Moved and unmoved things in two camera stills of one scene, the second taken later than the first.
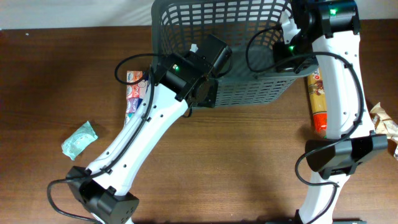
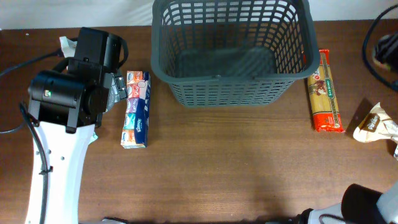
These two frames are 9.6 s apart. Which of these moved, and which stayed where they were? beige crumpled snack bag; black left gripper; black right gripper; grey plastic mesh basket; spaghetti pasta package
Moved: black left gripper; black right gripper
Stayed: spaghetti pasta package; grey plastic mesh basket; beige crumpled snack bag
